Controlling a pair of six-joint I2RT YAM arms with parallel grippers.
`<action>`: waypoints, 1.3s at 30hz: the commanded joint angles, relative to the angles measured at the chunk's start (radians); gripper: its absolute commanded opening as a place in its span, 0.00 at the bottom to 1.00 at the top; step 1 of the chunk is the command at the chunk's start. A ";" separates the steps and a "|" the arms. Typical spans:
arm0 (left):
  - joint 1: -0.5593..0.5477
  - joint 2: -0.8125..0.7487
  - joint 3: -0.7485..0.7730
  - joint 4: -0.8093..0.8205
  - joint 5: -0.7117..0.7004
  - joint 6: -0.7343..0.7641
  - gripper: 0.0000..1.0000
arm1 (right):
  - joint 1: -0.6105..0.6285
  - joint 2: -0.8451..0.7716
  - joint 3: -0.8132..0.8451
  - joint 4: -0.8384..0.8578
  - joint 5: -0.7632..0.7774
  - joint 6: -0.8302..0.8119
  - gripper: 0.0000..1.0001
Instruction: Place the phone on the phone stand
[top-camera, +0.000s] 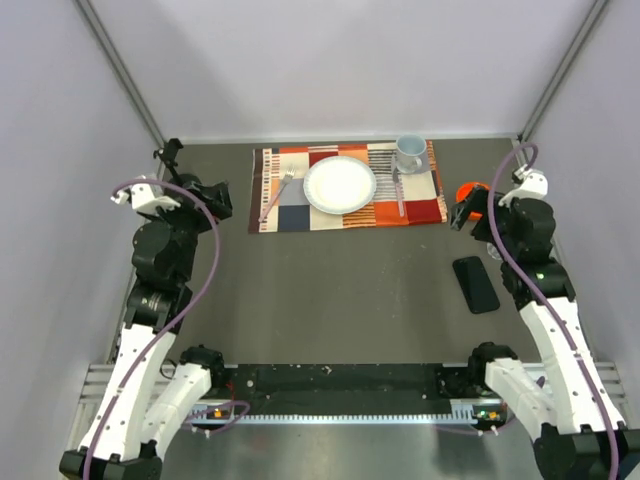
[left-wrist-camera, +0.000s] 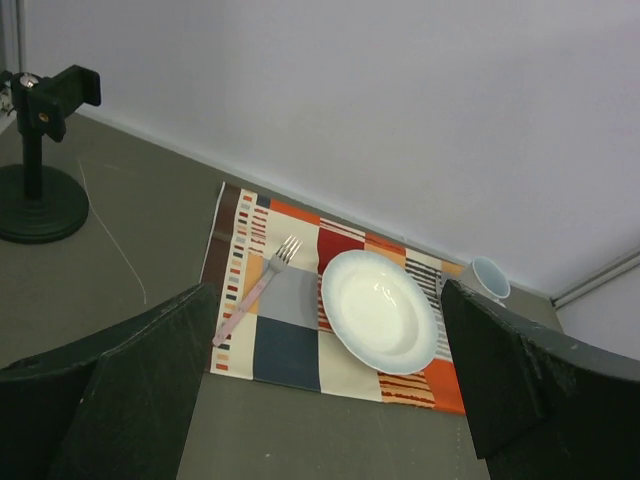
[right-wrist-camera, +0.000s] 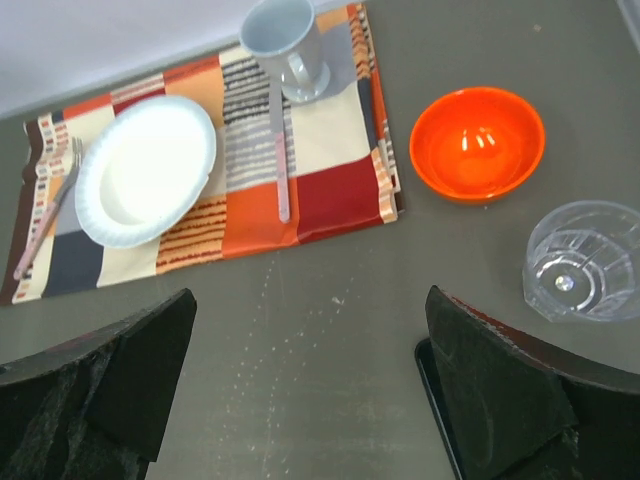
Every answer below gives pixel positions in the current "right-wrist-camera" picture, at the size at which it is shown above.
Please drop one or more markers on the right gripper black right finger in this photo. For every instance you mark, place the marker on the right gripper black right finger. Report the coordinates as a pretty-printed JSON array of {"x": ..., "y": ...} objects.
[{"x": 522, "y": 408}]

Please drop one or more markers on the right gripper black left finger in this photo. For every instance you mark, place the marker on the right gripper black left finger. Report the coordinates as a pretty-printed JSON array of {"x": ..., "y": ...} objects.
[{"x": 96, "y": 406}]

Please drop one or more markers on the black smartphone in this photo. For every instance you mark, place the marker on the black smartphone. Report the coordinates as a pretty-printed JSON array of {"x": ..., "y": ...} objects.
[{"x": 425, "y": 360}]

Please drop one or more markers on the white paper plate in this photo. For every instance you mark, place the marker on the white paper plate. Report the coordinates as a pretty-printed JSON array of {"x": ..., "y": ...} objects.
[{"x": 145, "y": 171}]

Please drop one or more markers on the orange plastic bowl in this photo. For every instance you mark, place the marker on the orange plastic bowl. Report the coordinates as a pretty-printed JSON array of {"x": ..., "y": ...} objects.
[{"x": 477, "y": 144}]

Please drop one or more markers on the colourful patchwork placemat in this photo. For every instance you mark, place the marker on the colourful patchwork placemat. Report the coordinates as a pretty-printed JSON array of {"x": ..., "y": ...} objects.
[{"x": 341, "y": 167}]

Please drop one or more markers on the light blue mug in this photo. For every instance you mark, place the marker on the light blue mug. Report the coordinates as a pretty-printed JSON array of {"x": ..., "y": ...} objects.
[{"x": 285, "y": 40}]

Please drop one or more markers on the pink handled fork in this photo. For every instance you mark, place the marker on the pink handled fork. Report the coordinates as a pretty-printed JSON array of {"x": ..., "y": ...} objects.
[{"x": 50, "y": 213}]

